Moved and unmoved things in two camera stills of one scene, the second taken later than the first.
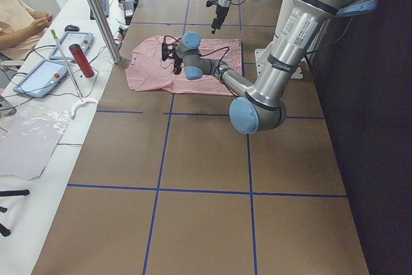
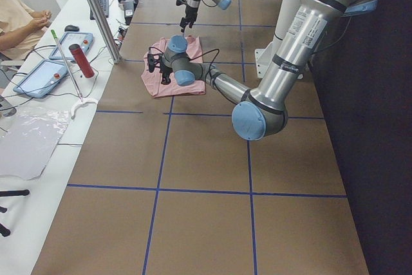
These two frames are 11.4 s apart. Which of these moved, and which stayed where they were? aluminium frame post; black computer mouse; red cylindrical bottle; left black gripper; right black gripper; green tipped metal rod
Moved: left black gripper; right black gripper
Stayed: aluminium frame post; green tipped metal rod; black computer mouse; red cylindrical bottle
